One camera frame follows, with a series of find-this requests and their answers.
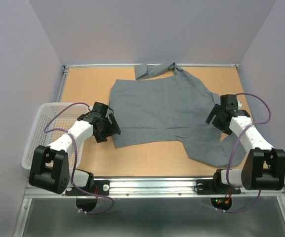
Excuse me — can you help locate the grey long sleeve shirt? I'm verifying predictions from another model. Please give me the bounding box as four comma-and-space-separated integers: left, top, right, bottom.
109, 63, 246, 167

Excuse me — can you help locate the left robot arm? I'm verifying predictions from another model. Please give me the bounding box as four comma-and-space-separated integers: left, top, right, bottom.
29, 102, 121, 195

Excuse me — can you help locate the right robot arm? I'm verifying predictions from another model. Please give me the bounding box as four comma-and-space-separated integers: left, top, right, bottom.
206, 94, 285, 193

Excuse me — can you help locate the white plastic basket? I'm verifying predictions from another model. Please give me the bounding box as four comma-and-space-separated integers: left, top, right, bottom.
21, 103, 88, 170

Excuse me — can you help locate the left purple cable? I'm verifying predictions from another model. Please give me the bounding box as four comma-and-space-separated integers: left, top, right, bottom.
44, 102, 115, 215

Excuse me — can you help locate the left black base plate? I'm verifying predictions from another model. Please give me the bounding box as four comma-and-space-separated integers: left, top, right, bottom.
65, 180, 110, 197

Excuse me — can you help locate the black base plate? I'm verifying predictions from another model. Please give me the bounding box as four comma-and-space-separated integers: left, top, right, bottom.
65, 180, 110, 197
194, 179, 241, 195

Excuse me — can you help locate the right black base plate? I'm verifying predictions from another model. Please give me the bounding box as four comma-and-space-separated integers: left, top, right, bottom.
194, 179, 241, 195

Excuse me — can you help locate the aluminium mounting rail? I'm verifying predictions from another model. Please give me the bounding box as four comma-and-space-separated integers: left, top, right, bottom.
24, 176, 285, 199

